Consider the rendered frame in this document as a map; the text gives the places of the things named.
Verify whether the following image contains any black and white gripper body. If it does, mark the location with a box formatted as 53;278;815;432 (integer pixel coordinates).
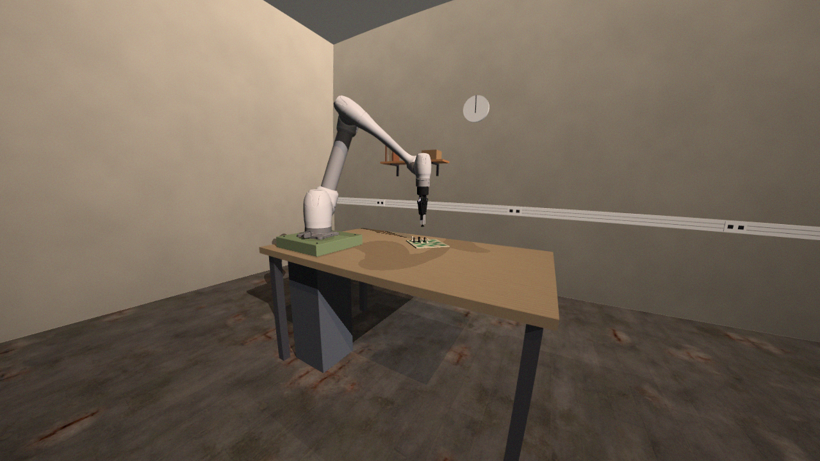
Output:
417;187;429;204

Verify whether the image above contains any green and cream chessboard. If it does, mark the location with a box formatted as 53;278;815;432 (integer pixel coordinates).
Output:
406;239;450;248

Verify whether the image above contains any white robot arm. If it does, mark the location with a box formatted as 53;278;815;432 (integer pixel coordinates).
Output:
297;95;431;239

